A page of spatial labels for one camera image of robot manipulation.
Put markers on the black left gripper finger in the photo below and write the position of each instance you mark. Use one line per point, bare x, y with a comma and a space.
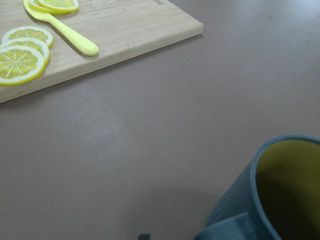
144, 236

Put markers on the dark teal mug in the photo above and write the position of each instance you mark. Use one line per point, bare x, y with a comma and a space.
276, 197

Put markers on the yellow plastic knife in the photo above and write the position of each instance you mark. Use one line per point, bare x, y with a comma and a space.
80, 42

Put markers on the wooden cutting board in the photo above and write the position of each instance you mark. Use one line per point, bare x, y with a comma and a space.
122, 29

